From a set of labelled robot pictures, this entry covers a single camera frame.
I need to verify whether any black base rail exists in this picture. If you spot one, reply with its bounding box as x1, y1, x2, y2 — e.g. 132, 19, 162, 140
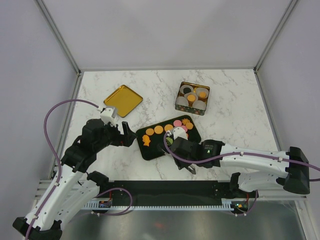
106, 180, 256, 207

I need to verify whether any orange fish cookie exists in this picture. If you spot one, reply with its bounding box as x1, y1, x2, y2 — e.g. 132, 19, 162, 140
142, 134, 151, 147

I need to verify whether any orange bitten round cookie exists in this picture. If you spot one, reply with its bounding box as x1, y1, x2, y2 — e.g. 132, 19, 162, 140
198, 91, 207, 99

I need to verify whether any black round cookie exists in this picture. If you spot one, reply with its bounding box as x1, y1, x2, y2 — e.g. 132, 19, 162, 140
183, 87, 191, 94

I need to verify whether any right aluminium frame post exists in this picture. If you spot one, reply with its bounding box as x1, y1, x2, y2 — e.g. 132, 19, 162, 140
253, 0, 300, 75

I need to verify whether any orange flower cookie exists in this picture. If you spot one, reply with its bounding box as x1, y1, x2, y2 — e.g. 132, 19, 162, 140
181, 118, 190, 125

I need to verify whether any white paper cup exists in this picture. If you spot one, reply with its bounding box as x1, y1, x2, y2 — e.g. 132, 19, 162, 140
175, 96, 189, 107
195, 87, 209, 99
192, 100, 207, 111
179, 84, 194, 95
184, 92, 198, 104

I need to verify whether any pink round cookie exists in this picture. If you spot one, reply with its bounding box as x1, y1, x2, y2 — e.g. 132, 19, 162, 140
181, 125, 188, 132
173, 119, 182, 127

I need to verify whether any aluminium frame post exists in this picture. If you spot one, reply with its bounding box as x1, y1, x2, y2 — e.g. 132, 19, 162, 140
34, 0, 81, 76
253, 0, 300, 75

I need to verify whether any white slotted cable duct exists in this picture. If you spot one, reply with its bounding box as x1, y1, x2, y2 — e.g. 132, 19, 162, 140
81, 199, 234, 211

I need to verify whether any green round cookie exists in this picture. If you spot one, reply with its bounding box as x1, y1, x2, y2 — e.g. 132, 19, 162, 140
166, 137, 174, 146

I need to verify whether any gold square tin lid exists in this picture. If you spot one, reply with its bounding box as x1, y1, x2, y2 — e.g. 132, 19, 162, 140
103, 85, 143, 118

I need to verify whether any purple cable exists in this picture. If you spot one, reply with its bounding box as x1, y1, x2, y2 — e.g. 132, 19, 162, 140
24, 99, 102, 240
163, 131, 320, 182

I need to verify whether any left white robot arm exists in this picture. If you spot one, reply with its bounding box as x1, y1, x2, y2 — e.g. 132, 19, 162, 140
12, 118, 137, 240

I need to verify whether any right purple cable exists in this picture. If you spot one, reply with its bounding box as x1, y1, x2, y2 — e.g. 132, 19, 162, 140
163, 131, 320, 182

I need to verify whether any square cookie tin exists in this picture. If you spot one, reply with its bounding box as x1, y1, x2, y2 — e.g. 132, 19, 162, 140
174, 81, 211, 116

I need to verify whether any left aluminium frame post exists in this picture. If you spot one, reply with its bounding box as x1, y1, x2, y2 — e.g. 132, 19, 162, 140
34, 0, 81, 76

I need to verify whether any black rectangular tray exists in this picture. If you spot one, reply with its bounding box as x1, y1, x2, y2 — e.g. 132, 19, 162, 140
136, 115, 201, 161

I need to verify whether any orange owl cookie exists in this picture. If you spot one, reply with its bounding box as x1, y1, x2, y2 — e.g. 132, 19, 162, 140
185, 122, 194, 130

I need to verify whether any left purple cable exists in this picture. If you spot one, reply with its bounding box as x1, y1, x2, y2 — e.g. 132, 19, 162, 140
24, 99, 102, 240

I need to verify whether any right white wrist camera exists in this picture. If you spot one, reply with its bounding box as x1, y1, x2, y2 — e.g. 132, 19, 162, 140
166, 126, 188, 140

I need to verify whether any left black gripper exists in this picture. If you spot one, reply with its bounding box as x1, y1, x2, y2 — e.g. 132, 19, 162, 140
94, 120, 137, 152

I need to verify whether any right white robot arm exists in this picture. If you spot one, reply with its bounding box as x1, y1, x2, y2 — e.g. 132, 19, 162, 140
157, 137, 310, 198

